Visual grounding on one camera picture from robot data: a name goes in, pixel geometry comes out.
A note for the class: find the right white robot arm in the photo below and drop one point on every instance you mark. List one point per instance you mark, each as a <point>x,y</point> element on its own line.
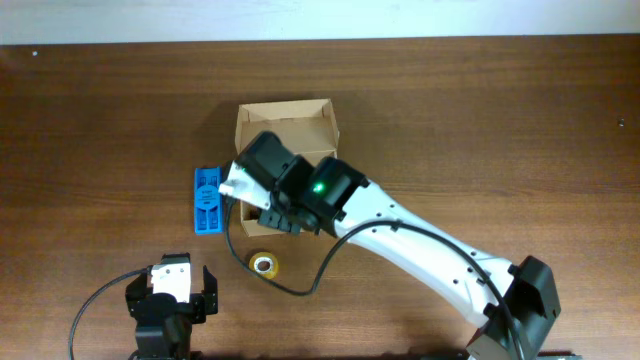
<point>512,306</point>

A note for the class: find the blue magnetic whiteboard duster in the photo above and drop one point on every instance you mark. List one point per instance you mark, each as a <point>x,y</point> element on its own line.
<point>208,205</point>

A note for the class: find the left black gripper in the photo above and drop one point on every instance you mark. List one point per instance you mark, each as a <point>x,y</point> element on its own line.
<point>207,304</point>

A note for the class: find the yellow tape roll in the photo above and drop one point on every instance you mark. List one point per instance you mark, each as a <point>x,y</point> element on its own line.
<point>265,264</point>

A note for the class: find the open cardboard box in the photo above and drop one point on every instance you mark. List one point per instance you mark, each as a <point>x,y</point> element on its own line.
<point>307,128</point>

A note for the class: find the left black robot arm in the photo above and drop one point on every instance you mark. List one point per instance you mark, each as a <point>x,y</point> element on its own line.
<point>165,339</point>

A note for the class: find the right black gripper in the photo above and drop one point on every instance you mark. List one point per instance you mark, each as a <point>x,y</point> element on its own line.
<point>280,220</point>

